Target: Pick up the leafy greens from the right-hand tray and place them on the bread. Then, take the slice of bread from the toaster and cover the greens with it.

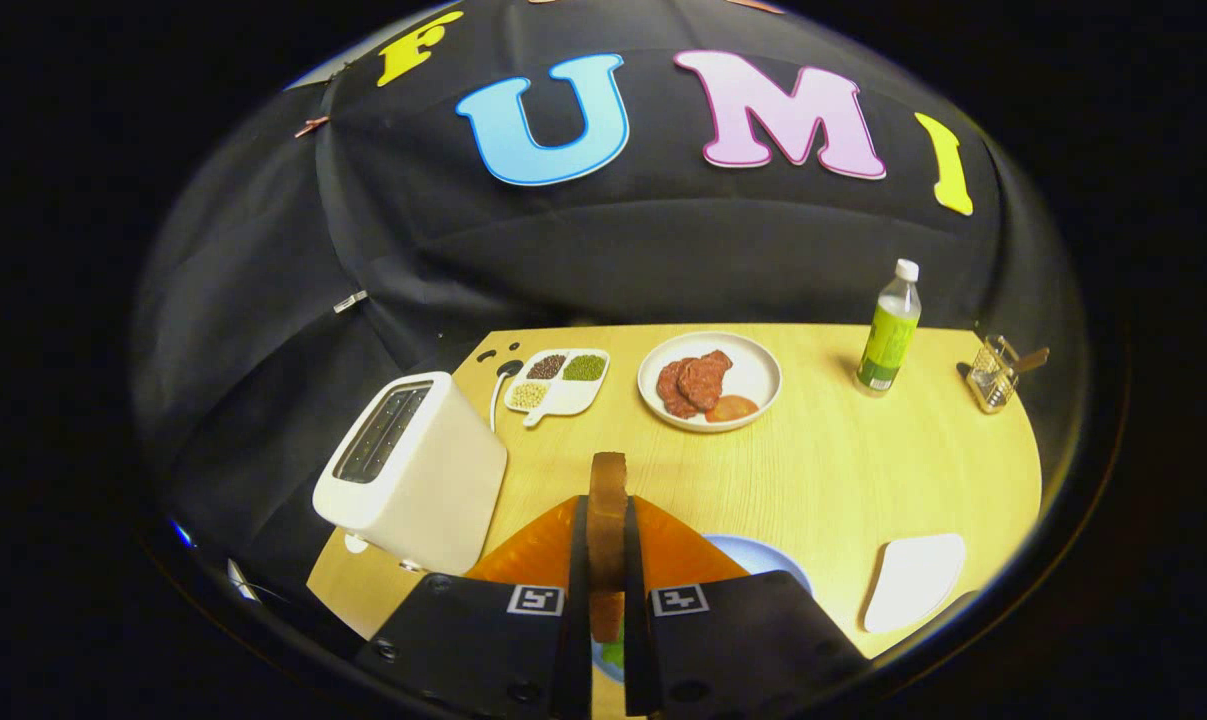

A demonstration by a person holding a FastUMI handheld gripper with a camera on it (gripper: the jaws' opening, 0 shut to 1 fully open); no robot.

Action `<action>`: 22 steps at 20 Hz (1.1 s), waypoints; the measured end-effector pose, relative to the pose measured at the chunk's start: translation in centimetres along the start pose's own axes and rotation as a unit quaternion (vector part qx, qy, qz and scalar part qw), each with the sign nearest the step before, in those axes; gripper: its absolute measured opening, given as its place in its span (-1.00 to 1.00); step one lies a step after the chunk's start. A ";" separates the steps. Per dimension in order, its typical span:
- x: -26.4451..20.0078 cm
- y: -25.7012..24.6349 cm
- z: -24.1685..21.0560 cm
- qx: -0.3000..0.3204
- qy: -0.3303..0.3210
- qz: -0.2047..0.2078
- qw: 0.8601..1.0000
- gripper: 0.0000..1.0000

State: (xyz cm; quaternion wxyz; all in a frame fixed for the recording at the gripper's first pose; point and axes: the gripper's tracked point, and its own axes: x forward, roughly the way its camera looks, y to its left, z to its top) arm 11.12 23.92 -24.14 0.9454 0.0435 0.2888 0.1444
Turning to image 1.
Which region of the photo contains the white divided seasoning tray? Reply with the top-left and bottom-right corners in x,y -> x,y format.
504,348 -> 611,428

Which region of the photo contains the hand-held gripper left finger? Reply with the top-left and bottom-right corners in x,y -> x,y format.
353,495 -> 594,720

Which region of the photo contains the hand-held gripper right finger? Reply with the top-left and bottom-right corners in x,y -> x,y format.
623,495 -> 869,720

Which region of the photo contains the toasted bread slice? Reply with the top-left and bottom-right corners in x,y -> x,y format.
587,452 -> 630,644

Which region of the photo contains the black backdrop cloth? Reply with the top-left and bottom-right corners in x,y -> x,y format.
128,0 -> 1089,601

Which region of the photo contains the small wire basket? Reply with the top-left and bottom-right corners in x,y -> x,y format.
958,335 -> 1024,415

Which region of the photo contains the green label plastic bottle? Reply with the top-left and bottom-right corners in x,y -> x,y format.
855,258 -> 922,398

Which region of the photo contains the blue round plate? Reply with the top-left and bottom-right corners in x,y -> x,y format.
591,534 -> 814,686

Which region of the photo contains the red meat slice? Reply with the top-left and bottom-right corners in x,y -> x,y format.
677,350 -> 734,413
656,358 -> 699,419

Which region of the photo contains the white toaster cable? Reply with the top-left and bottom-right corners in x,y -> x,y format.
489,360 -> 524,433

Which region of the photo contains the round white plate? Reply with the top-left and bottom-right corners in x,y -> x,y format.
637,331 -> 783,433

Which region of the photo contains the white toaster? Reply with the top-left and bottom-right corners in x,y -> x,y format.
312,371 -> 509,576

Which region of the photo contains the white square plate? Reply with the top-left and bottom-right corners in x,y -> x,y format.
863,533 -> 967,634

